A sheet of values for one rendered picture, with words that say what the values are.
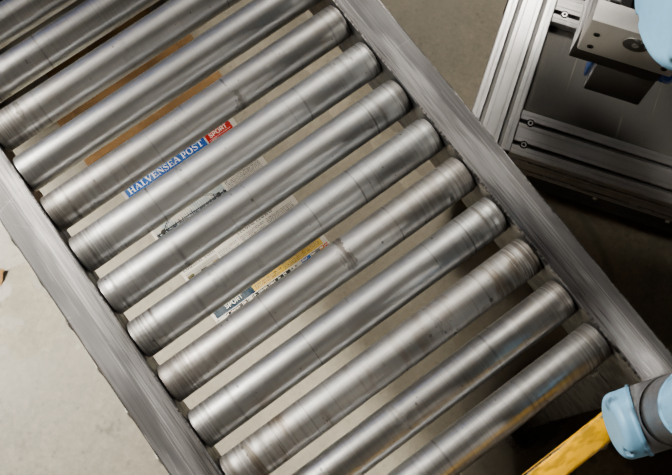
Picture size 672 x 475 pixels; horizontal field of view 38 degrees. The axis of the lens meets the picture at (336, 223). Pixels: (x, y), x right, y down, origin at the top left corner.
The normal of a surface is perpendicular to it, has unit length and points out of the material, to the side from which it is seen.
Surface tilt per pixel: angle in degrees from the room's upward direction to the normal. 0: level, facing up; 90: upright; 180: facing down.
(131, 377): 0
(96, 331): 0
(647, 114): 0
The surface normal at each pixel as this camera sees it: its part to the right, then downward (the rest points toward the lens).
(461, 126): 0.00, -0.25
